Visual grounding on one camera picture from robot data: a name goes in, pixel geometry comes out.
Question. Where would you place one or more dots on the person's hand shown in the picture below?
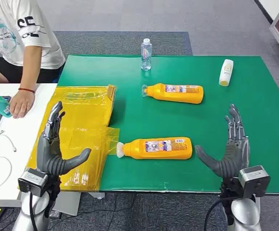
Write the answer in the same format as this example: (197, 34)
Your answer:
(23, 103)

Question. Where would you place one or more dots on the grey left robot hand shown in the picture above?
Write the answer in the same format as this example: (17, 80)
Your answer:
(49, 156)

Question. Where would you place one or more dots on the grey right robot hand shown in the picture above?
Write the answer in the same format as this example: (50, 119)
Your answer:
(235, 156)

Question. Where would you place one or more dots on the orange bottle with white cap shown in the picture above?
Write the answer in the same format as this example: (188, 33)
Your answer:
(158, 153)

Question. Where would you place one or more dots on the person's forearm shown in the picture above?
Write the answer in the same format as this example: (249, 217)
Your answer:
(29, 70)

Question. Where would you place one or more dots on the small white bottle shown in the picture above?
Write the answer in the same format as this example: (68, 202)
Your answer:
(226, 71)

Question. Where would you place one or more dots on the orange bottle with clear cap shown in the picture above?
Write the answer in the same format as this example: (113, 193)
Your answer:
(173, 97)

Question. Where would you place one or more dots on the clear water bottle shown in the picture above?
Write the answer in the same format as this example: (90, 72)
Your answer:
(146, 54)

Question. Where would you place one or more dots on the black power adapter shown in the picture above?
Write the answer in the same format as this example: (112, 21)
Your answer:
(56, 214)

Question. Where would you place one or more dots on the yellow film covered cardboard sheet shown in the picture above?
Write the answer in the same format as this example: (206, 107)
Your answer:
(81, 114)

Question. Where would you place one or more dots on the person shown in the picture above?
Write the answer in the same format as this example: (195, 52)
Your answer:
(9, 32)

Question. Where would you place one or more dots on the green table mat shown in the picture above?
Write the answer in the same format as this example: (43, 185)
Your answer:
(178, 121)

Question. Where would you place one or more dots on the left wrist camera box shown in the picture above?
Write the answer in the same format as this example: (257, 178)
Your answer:
(32, 181)

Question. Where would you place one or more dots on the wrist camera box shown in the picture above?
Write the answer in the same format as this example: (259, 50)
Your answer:
(255, 180)
(32, 181)

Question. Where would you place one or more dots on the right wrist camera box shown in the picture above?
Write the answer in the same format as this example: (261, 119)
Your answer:
(255, 180)

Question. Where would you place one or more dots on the grey table base plate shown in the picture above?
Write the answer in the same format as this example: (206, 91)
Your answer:
(67, 204)

